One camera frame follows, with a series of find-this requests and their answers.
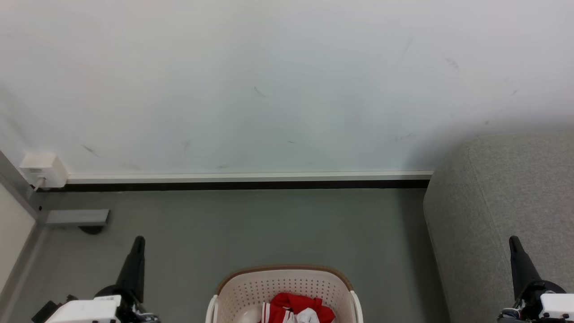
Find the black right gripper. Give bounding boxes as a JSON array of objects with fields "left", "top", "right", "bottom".
[{"left": 498, "top": 236, "right": 566, "bottom": 323}]

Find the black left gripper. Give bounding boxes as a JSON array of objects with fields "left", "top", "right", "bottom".
[{"left": 94, "top": 236, "right": 160, "bottom": 323}]

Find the red white-striped garment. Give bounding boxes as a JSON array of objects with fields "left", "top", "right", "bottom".
[{"left": 259, "top": 292, "right": 336, "bottom": 323}]

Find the cream perforated laundry basket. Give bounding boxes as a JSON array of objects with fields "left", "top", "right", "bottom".
[{"left": 205, "top": 265, "right": 364, "bottom": 323}]

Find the grey fabric sofa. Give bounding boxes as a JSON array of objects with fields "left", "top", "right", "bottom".
[{"left": 423, "top": 132, "right": 574, "bottom": 323}]

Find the grey metal foot bar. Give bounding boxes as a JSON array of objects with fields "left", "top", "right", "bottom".
[{"left": 44, "top": 209, "right": 111, "bottom": 236}]

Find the white and black baseboard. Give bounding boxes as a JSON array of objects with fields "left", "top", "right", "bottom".
[{"left": 66, "top": 170, "right": 435, "bottom": 193}]

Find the white cloth item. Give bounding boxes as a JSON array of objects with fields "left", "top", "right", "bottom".
[{"left": 295, "top": 308, "right": 320, "bottom": 323}]

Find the white wall outlet box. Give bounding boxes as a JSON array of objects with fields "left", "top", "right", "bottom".
[{"left": 19, "top": 153, "right": 69, "bottom": 188}]

